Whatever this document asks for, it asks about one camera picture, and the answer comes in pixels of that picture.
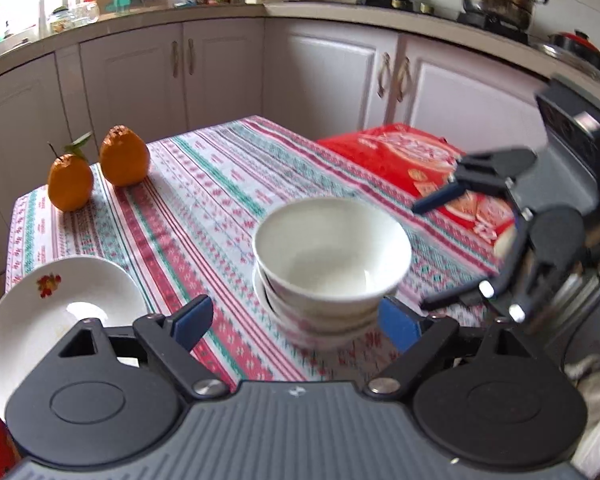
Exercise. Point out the white kitchen cabinets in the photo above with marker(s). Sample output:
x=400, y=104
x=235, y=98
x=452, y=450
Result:
x=313, y=76

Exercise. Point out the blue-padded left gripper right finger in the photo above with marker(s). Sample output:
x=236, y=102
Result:
x=421, y=341

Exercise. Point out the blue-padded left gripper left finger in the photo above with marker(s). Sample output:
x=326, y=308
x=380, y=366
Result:
x=168, y=341

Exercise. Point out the bumpy orange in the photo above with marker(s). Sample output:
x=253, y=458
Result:
x=123, y=157

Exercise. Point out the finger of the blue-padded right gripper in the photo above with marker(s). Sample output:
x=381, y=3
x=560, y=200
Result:
x=490, y=173
x=473, y=292

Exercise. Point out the red printed carton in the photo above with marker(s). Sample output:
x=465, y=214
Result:
x=420, y=163

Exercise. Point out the white plate with fruit print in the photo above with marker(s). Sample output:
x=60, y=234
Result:
x=44, y=305

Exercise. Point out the orange with green leaf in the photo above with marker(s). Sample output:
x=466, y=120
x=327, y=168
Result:
x=70, y=180

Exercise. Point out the red lidded pot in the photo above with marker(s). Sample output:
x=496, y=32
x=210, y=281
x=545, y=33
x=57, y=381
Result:
x=577, y=43

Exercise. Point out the white bowl pink flowers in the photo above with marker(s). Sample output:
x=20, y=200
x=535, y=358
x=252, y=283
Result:
x=317, y=316
x=332, y=249

